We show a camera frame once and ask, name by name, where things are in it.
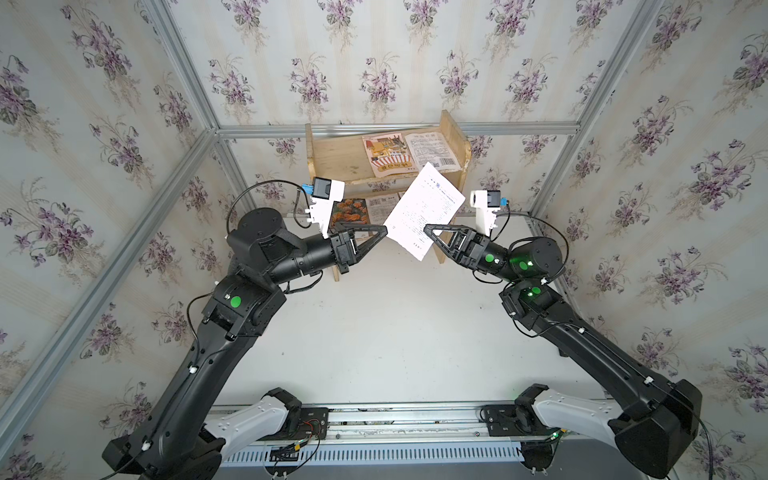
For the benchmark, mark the white text seed bag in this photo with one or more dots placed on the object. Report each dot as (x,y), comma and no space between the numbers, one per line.
(430,199)

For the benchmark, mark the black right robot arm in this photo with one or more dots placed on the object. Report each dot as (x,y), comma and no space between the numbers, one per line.
(650,419)

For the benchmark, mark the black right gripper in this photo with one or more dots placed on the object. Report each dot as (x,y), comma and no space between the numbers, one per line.
(473,248)

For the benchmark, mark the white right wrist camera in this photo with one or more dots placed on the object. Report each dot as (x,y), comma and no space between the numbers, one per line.
(486,205)

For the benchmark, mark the white label seed bag middle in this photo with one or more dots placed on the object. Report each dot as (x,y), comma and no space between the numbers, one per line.
(381,206)

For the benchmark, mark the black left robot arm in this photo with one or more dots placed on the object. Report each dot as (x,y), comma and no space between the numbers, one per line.
(175,441)

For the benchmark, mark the white barcode seed bag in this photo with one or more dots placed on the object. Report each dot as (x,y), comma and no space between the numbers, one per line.
(432,149)

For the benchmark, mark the colourful popcorn seed bag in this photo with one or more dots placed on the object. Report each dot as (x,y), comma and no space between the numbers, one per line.
(388,155)

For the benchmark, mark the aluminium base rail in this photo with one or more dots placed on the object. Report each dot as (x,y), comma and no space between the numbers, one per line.
(267,436)

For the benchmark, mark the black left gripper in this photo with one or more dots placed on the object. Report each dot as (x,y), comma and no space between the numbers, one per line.
(344,254)

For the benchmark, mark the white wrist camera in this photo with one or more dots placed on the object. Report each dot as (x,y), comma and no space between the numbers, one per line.
(486,205)
(323,194)

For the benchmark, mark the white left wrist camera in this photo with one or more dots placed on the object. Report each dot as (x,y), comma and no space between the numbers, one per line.
(323,194)

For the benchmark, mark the orange flower seed bag left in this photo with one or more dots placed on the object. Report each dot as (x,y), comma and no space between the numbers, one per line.
(349,211)

